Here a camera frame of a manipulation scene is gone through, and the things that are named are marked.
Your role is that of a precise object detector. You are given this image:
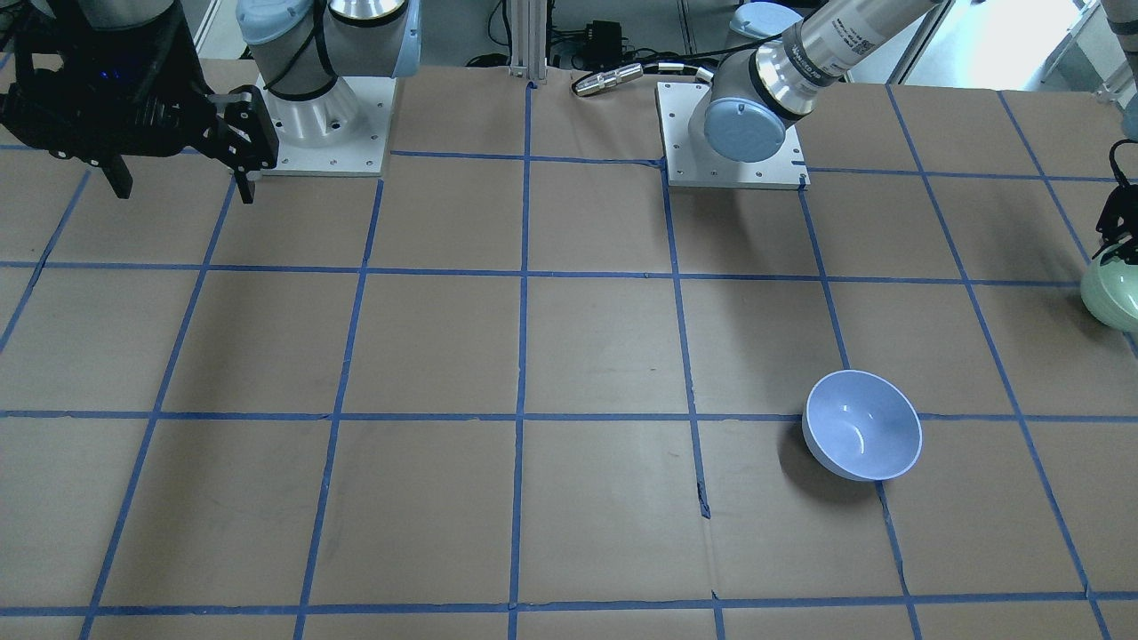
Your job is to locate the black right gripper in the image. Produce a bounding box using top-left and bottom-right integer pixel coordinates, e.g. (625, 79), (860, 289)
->
(3, 1), (280, 205)

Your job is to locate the green bowl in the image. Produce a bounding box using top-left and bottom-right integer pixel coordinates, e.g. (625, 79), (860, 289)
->
(1080, 243), (1137, 333)

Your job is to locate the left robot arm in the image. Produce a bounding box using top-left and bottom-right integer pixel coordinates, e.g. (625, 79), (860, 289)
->
(703, 1), (1137, 266)

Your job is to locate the blue bowl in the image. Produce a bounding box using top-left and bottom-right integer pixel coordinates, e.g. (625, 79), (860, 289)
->
(802, 370), (924, 482)

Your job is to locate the brown paper table cover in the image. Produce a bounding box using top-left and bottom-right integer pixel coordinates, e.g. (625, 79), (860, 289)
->
(1, 68), (1135, 639)

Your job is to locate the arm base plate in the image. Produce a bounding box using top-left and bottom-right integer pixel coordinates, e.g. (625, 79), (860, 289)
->
(657, 82), (813, 190)
(263, 76), (399, 178)

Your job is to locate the aluminium frame post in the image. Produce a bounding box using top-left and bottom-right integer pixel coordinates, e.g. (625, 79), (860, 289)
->
(503, 0), (551, 88)

